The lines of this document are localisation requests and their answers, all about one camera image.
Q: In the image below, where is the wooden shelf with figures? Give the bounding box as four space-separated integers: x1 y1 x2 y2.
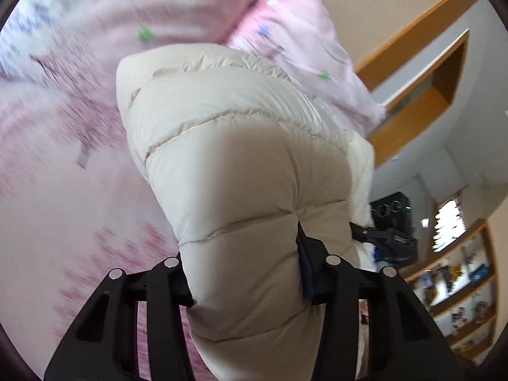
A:
405 218 501 366

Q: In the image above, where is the cream puffer jacket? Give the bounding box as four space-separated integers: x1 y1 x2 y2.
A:
115 43 376 381

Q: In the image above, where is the large pink printed pillow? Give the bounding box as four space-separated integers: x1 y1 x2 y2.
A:
4 0 314 88

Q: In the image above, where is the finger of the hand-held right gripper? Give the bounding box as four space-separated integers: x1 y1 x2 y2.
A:
348 223 376 244

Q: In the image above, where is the pink tree-print bed sheet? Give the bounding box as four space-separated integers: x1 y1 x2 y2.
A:
0 63 217 381

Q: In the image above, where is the wooden wall niche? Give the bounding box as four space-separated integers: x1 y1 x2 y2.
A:
354 0 485 168

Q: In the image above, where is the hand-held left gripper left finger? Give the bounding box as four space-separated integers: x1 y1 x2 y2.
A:
43 257 195 381

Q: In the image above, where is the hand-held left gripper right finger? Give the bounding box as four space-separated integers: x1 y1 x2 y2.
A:
296 222 464 381

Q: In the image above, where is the small pink printed pillow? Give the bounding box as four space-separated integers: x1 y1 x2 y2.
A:
225 0 388 139

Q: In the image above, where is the small bright window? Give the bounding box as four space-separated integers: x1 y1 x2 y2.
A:
432 199 466 253

